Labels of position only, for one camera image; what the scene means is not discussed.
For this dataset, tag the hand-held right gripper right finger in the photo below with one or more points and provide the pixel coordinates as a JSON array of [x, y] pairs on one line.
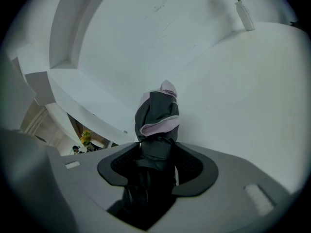
[[199, 169]]

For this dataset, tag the white table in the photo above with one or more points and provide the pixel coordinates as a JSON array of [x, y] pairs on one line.
[[243, 93]]

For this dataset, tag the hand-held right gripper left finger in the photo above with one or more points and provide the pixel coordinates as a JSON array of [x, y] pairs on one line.
[[114, 169]]

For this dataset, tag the ribbed white vase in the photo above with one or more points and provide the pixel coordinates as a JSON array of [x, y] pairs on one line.
[[245, 16]]

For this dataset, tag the yellow flower bunch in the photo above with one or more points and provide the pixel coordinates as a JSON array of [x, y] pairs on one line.
[[86, 137]]

